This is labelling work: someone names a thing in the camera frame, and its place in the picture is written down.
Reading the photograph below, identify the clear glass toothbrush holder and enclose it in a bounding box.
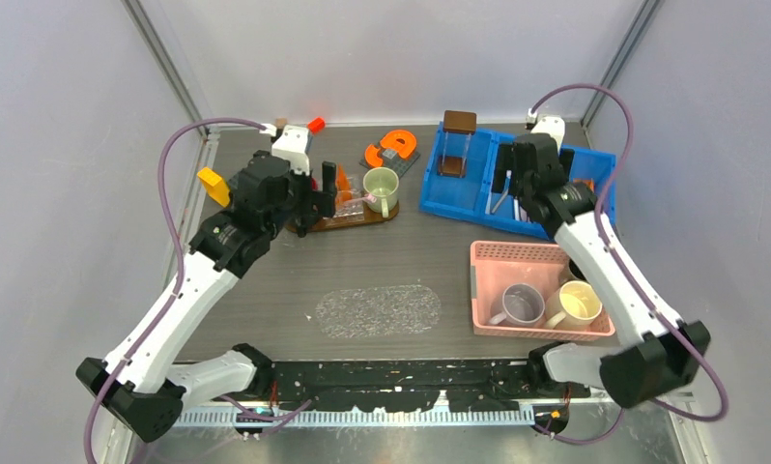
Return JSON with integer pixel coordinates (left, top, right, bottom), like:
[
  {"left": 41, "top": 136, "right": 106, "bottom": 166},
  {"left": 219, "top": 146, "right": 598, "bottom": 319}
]
[{"left": 327, "top": 176, "right": 364, "bottom": 221}]

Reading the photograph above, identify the light green mug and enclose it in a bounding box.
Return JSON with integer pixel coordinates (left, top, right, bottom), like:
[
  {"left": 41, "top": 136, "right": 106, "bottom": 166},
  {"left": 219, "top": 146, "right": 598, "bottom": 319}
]
[{"left": 362, "top": 167, "right": 400, "bottom": 219}]

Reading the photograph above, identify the lilac translucent mug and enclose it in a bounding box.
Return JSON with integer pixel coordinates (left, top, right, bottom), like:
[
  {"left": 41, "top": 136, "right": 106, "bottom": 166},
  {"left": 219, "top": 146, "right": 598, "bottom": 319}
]
[{"left": 488, "top": 283, "right": 545, "bottom": 328}]

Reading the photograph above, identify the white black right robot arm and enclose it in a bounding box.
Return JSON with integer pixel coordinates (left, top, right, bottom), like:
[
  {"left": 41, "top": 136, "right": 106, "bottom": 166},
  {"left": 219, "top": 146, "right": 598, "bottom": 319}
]
[{"left": 491, "top": 116, "right": 711, "bottom": 409}]

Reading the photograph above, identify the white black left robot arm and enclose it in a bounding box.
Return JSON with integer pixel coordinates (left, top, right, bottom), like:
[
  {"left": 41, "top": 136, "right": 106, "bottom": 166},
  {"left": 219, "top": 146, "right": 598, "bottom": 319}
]
[{"left": 76, "top": 124, "right": 337, "bottom": 443}]

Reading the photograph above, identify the beige grey toothbrush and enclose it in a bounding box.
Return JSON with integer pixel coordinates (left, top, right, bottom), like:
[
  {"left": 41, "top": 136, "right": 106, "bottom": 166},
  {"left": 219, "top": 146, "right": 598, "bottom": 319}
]
[{"left": 491, "top": 189, "right": 508, "bottom": 215}]

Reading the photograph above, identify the brown oval wooden tray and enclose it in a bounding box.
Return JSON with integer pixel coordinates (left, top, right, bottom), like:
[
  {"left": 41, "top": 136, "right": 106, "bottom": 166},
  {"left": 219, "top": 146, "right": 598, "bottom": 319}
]
[{"left": 308, "top": 203, "right": 399, "bottom": 233}]

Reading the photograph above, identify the small red block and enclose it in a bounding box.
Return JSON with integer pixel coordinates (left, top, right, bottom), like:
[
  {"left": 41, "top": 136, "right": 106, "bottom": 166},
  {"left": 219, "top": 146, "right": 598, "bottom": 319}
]
[{"left": 306, "top": 117, "right": 327, "bottom": 134}]

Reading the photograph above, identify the blue plastic organizer bin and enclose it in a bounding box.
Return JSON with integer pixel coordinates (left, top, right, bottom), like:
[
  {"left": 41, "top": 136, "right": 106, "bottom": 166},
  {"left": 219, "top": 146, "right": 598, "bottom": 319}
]
[{"left": 418, "top": 123, "right": 617, "bottom": 241}]

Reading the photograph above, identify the clear holder with brown lid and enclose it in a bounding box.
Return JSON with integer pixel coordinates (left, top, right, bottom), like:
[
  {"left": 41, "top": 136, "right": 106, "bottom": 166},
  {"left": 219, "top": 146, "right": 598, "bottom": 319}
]
[{"left": 438, "top": 110, "right": 477, "bottom": 178}]

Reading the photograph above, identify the yellow toy block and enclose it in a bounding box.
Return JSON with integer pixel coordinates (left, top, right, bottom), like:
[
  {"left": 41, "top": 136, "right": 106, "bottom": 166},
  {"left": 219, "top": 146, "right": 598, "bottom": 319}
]
[{"left": 196, "top": 167, "right": 232, "bottom": 208}]

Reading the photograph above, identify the grey baseplate with orange track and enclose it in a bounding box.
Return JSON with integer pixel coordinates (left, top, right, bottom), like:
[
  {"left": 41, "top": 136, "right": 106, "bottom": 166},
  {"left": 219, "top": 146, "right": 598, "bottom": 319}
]
[{"left": 359, "top": 129, "right": 419, "bottom": 177}]

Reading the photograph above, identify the black mug in basket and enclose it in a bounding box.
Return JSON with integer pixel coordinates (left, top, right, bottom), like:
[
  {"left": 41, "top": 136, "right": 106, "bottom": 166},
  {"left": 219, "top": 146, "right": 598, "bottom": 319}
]
[{"left": 558, "top": 260, "right": 586, "bottom": 284}]

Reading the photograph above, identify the pink plastic basket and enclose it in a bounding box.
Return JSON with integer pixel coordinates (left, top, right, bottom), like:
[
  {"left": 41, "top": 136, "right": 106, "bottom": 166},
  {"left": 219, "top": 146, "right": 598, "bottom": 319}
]
[{"left": 470, "top": 241, "right": 615, "bottom": 342}]

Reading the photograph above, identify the cream yellow mug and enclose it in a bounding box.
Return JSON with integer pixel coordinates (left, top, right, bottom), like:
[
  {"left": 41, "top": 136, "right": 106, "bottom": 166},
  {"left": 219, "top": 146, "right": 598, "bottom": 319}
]
[{"left": 543, "top": 280, "right": 603, "bottom": 331}]

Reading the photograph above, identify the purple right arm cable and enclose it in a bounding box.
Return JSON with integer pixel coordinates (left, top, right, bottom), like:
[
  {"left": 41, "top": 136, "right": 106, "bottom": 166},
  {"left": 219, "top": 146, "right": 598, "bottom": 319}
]
[{"left": 526, "top": 83, "right": 731, "bottom": 448}]

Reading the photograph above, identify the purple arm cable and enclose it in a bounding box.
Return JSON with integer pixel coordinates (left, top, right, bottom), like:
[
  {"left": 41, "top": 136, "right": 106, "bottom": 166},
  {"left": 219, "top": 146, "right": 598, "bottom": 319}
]
[
  {"left": 83, "top": 117, "right": 278, "bottom": 464},
  {"left": 526, "top": 83, "right": 731, "bottom": 448}
]

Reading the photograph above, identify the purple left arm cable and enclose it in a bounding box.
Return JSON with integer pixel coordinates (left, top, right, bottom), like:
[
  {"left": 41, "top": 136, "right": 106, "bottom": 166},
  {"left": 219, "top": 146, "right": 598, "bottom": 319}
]
[{"left": 83, "top": 117, "right": 278, "bottom": 464}]

